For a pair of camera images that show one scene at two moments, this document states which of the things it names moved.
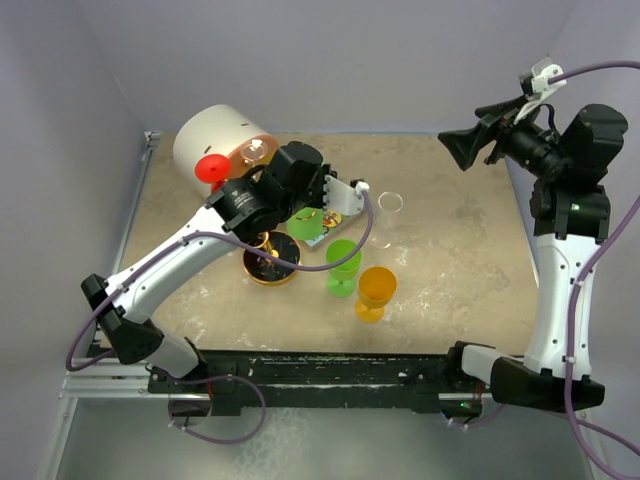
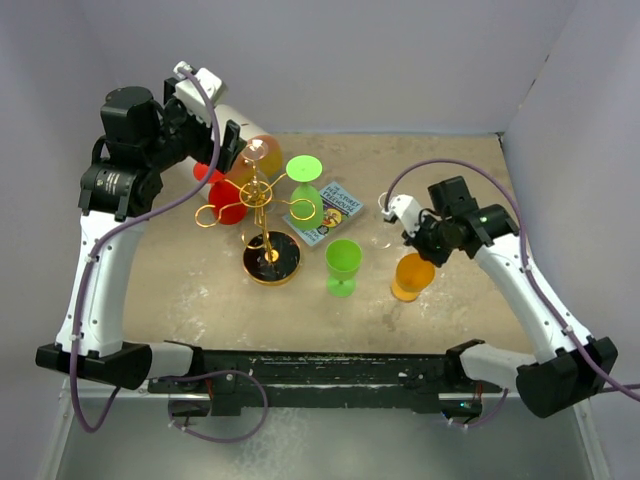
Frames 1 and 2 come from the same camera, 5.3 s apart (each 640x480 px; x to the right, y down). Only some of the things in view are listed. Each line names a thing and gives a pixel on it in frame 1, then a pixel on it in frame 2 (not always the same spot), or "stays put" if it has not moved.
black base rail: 232,380 stays put
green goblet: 342,279 stays put
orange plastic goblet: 377,286 to 414,274
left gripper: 318,201 to 176,108
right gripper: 467,144 to 438,258
